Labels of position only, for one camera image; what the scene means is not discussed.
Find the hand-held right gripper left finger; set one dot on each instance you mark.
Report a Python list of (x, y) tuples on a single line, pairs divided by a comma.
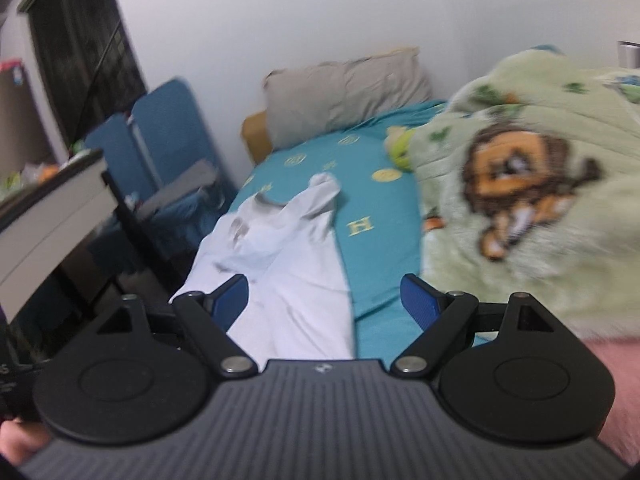
[(232, 300)]

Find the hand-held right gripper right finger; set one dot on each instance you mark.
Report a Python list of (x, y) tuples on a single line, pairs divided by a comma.
[(420, 302)]

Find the white garment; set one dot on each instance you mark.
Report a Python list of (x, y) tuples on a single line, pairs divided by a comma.
[(300, 280)]

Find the person's left hand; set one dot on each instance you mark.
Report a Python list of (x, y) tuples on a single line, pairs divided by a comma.
[(17, 442)]

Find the bed with teal sheet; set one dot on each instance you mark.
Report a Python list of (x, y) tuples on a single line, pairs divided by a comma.
[(380, 220)]

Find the green lion print blanket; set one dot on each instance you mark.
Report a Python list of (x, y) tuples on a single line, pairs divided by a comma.
[(525, 220)]

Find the green plush toy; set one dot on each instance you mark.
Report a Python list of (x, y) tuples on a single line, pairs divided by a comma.
[(400, 147)]

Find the yellow headboard cushion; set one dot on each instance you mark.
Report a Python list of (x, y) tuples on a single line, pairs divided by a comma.
[(256, 137)]

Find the white table with dark top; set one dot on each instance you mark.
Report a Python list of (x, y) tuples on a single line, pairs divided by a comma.
[(55, 220)]

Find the blue covered chair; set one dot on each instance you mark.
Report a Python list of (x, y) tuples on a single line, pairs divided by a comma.
[(112, 140), (175, 125)]

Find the pink fluffy cloth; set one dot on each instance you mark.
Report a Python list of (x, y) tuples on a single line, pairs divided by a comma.
[(617, 400)]

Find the grey pillow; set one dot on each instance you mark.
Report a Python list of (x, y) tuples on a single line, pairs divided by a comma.
[(340, 95)]

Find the cream pillow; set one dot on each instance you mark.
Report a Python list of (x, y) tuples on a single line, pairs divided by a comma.
[(402, 52)]

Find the cardboard box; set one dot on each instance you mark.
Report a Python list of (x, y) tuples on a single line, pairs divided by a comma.
[(25, 120)]

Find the dark door with grille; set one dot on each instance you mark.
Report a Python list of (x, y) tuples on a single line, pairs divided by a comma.
[(85, 45)]

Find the pink item on refrigerator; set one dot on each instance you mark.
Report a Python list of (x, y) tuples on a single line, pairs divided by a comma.
[(12, 70)]

